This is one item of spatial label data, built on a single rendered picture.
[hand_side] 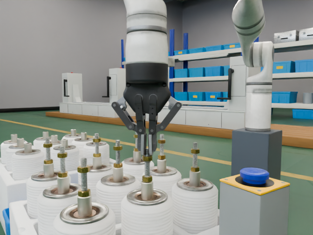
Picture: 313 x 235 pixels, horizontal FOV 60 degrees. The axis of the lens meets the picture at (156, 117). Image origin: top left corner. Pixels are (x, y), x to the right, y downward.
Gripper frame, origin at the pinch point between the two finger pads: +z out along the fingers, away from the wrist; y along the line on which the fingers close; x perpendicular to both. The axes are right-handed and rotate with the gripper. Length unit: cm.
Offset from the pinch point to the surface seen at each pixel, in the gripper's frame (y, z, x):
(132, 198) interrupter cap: -2.5, 9.7, -1.6
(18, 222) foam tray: -26.7, 17.0, 1.2
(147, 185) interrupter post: 0.2, 7.3, -1.2
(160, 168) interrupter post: 0.9, 8.9, 15.4
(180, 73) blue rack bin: -12, -51, 599
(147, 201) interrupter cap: 0.5, 9.6, -2.9
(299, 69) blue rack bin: 196, -47, 449
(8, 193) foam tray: -44, 19, 22
